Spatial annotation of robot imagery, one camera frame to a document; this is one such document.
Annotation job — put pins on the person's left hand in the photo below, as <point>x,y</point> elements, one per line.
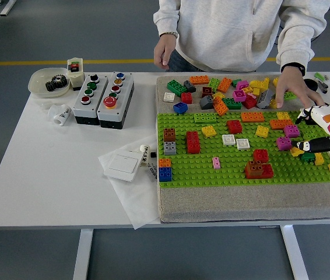
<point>293,84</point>

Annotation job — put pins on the person's right hand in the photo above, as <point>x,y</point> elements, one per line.
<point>165,49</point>

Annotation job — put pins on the grey long brick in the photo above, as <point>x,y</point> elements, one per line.
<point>265,98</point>

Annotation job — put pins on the brown square brick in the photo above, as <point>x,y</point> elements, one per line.
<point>169,134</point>
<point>254,168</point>

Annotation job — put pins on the green studded baseplate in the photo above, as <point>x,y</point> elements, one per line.
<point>200,178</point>

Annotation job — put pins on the person's right forearm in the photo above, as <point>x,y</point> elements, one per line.
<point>168,17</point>

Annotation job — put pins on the person's left forearm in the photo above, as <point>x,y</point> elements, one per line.
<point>299,46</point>

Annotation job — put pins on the lime green long brick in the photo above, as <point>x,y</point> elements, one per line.
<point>289,95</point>
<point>206,118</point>

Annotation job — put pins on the yellow arch brick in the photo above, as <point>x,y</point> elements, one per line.
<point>275,81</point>

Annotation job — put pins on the black round pad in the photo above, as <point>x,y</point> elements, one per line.
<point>312,84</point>
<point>319,95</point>

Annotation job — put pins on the small green plastic piece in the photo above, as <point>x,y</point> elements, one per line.
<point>319,76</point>

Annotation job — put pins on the grey small tool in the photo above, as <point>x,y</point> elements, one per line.
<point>323,86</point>

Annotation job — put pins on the dark green long brick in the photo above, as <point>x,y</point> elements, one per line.
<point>177,87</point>

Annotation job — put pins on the orange long brick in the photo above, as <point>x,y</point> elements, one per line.
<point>281,124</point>
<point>220,105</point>
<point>199,79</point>
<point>253,117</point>
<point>224,85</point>

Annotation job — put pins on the dark grey small brick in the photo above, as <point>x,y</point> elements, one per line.
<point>190,86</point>

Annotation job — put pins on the dark green small brick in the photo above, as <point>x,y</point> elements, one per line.
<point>308,158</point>
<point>236,83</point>

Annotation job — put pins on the dark red square brick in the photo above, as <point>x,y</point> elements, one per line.
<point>207,91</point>

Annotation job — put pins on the blue square brick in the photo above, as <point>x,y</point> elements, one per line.
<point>165,174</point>
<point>180,108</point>

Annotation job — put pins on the grey emergency-stop control box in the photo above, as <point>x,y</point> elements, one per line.
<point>124,96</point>

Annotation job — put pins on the person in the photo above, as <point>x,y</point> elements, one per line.
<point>226,35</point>

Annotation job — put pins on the grey sloped brick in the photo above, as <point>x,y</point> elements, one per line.
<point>207,102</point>

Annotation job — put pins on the yellow small brick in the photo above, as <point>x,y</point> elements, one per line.
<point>219,95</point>

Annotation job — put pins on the grey four-button control box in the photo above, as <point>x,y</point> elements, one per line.
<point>95,94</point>

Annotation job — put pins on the red long brick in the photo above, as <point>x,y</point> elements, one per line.
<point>268,171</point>
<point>193,142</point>

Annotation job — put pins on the grey square brick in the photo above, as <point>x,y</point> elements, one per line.
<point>170,148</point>

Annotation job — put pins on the white tube with writing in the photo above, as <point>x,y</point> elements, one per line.
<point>145,151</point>

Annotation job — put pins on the small black plug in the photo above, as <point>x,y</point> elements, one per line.
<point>153,154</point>

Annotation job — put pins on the dark metal gear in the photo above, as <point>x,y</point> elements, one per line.
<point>61,80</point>
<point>51,86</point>

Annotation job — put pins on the pink small brick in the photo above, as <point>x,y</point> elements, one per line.
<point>216,162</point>

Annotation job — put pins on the orange square brick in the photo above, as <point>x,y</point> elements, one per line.
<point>165,162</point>

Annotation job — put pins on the white pipe tee fitting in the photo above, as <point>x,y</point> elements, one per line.
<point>61,115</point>

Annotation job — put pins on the grey-brown mat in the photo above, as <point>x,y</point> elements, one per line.
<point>240,204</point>

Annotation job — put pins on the clear plastic piece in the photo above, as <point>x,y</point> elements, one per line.
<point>46,104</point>

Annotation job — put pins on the white shallow bowl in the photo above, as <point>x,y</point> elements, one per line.
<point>38,83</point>

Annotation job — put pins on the white table leg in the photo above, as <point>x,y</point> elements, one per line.
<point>294,256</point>
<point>82,256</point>

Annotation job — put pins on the white desk foot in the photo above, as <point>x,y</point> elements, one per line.
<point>6,8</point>

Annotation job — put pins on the cream two-button switch box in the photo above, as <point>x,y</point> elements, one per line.
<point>76,77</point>

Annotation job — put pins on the white wall switch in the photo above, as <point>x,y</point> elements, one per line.
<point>122,166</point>

